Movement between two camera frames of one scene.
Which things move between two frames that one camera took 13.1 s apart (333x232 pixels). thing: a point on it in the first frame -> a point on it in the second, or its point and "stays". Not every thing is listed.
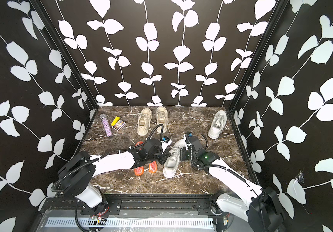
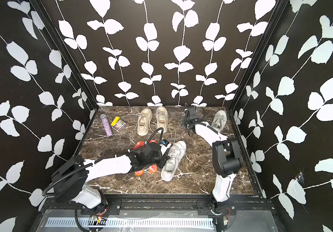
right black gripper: x=183 y=156 -> x=184 y=121
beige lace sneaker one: x=144 y=116 stays
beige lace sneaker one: x=161 y=118 stays
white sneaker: x=173 y=160 stays
